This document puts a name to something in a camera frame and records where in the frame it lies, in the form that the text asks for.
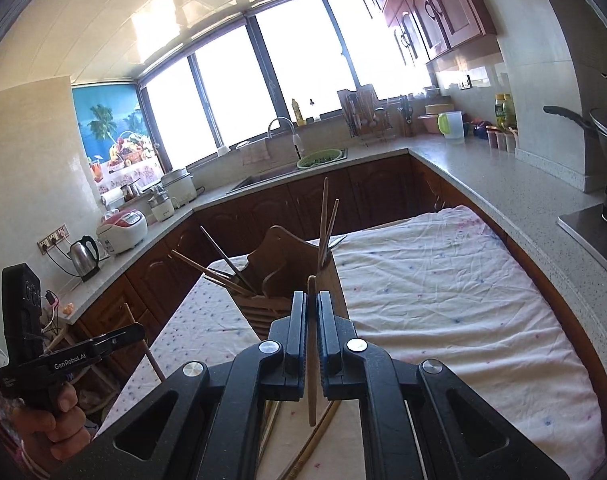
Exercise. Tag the person's left hand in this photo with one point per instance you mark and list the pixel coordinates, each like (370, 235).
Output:
(48, 440)

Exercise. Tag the gas stove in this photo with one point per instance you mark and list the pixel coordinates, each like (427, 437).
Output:
(589, 228)

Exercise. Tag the single metal chopstick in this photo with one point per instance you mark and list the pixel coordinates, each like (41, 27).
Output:
(227, 260)

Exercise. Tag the white pink rice cooker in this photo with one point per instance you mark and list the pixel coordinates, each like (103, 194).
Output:
(122, 231)

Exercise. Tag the grey stone countertop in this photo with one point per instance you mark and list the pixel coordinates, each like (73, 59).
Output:
(523, 200)

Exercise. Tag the steel electric kettle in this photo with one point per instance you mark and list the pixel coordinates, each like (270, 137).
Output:
(84, 255)

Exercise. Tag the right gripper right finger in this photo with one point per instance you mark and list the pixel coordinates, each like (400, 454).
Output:
(420, 421)

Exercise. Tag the white round rice cooker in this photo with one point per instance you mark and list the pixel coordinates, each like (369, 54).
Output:
(179, 186)

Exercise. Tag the wall power socket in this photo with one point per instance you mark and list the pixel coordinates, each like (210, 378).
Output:
(53, 239)

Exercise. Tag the wooden utensil holder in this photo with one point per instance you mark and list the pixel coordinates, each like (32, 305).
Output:
(280, 266)

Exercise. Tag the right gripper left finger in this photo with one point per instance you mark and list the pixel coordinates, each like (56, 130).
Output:
(202, 422)

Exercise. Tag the brown wooden chopstick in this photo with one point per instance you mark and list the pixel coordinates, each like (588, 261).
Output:
(293, 469)

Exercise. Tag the dark wooden chopstick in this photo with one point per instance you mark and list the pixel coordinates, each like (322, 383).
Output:
(269, 418)

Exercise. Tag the wooden cabinets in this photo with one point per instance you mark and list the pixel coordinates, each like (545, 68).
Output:
(370, 193)
(431, 28)

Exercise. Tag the small white cooker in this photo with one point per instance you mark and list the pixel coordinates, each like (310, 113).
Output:
(161, 205)

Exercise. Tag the floral white tablecloth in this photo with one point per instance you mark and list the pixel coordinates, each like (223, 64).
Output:
(439, 286)

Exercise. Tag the green colander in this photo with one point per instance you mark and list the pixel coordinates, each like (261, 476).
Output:
(319, 158)

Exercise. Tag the tropical beach poster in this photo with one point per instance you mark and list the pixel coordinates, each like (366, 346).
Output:
(115, 137)

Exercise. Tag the lower wooden cabinets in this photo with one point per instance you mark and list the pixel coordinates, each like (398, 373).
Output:
(370, 193)

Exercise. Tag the yellow oil bottle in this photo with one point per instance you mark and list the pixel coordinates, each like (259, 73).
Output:
(504, 111)

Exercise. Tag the window frame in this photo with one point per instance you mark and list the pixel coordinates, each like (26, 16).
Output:
(239, 83)

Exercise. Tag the yellow detergent bottle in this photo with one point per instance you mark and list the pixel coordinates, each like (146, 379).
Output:
(297, 113)

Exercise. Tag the upper wooden cabinets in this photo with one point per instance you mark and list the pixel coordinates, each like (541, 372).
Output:
(431, 28)

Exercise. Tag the white green pitcher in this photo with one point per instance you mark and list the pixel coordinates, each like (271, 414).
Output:
(451, 126)

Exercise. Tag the dish drying rack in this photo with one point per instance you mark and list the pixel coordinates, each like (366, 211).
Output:
(366, 115)

